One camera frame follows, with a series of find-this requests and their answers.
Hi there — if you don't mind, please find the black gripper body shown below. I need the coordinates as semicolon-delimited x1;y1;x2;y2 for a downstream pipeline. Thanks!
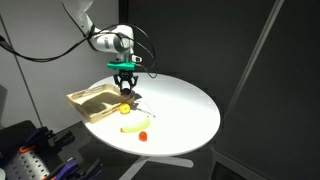
113;69;139;88

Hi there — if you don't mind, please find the dark purple plum toy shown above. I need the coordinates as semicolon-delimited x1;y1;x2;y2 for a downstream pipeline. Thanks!
120;88;132;98

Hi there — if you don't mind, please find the yellow orange peach toy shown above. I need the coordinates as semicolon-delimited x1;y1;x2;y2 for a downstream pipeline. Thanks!
119;103;131;115

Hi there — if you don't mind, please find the light wooden tray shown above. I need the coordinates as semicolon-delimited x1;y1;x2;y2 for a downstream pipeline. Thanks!
66;83;135;125

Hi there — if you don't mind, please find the yellow banana toy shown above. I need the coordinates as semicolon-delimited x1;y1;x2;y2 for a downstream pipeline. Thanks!
120;117;152;134

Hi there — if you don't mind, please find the red strawberry toy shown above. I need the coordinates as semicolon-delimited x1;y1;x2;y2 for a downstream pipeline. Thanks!
138;130;149;143

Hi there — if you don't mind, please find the white table base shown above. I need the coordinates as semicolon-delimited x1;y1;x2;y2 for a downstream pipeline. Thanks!
118;155;195;180

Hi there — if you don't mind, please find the purple black clamp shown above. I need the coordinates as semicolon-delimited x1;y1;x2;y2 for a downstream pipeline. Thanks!
18;125;76;155
43;157;105;180

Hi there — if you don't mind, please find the perforated grey metal plate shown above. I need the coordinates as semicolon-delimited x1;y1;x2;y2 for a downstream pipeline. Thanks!
3;149;52;180

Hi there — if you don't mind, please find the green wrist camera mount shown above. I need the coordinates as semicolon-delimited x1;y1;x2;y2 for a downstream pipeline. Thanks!
106;60;137;72

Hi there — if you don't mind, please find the thin black looped cable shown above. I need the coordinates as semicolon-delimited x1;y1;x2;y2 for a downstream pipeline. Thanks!
124;22;158;80

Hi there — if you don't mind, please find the thick black cable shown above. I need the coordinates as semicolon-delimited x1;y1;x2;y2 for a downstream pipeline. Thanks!
0;34;96;64

